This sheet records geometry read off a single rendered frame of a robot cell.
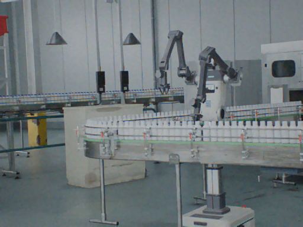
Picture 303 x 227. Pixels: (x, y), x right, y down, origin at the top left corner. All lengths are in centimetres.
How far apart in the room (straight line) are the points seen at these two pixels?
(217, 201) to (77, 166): 378
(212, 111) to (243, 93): 622
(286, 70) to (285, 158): 420
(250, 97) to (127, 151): 682
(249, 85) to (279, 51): 315
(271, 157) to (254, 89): 735
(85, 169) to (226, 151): 433
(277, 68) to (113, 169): 284
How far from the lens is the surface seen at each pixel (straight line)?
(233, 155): 479
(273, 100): 888
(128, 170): 926
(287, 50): 869
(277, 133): 467
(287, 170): 495
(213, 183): 564
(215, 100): 551
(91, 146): 558
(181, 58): 556
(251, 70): 1192
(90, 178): 885
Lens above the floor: 149
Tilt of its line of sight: 3 degrees down
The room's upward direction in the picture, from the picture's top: 2 degrees counter-clockwise
